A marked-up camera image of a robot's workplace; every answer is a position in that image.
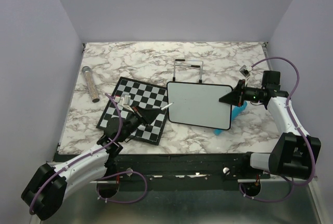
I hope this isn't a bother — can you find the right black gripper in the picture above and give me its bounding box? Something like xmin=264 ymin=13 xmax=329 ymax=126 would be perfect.
xmin=220 ymin=80 xmax=261 ymax=107

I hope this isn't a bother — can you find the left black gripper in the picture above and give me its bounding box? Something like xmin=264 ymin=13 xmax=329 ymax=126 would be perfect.
xmin=119 ymin=103 xmax=162 ymax=142

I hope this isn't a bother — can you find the black framed whiteboard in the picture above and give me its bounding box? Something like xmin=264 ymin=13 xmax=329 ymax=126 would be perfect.
xmin=166 ymin=82 xmax=233 ymax=130

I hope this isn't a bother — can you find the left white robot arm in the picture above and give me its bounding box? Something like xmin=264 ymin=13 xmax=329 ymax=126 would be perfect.
xmin=21 ymin=106 xmax=165 ymax=220

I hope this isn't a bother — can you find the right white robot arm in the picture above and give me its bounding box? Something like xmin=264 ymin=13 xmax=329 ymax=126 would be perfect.
xmin=219 ymin=71 xmax=321 ymax=183

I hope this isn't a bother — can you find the blue cylindrical tube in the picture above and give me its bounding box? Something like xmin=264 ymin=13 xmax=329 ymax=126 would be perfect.
xmin=213 ymin=101 xmax=248 ymax=136

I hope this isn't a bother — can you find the black and white chessboard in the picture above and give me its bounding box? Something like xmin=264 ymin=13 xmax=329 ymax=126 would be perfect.
xmin=96 ymin=77 xmax=168 ymax=146

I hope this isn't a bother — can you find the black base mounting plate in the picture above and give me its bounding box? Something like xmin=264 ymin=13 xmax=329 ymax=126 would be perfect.
xmin=53 ymin=152 xmax=305 ymax=192

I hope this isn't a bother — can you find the glittery silver tube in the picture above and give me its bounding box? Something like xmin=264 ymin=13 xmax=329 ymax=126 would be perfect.
xmin=82 ymin=66 xmax=100 ymax=103

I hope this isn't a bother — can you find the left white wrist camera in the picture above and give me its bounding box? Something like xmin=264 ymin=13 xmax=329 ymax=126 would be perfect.
xmin=119 ymin=95 xmax=131 ymax=107

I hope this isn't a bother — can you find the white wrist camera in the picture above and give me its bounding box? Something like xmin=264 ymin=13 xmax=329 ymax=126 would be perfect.
xmin=239 ymin=65 xmax=252 ymax=78
xmin=119 ymin=95 xmax=131 ymax=107

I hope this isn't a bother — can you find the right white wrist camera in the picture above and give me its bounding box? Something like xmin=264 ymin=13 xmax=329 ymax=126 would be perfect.
xmin=239 ymin=65 xmax=252 ymax=78

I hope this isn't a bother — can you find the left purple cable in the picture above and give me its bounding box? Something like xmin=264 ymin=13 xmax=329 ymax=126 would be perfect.
xmin=29 ymin=93 xmax=148 ymax=216

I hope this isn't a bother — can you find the wire whiteboard stand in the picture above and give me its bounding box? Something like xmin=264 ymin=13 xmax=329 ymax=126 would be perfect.
xmin=172 ymin=59 xmax=204 ymax=84

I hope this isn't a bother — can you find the aluminium frame rail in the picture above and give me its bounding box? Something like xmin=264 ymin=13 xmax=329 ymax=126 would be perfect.
xmin=78 ymin=160 xmax=319 ymax=183

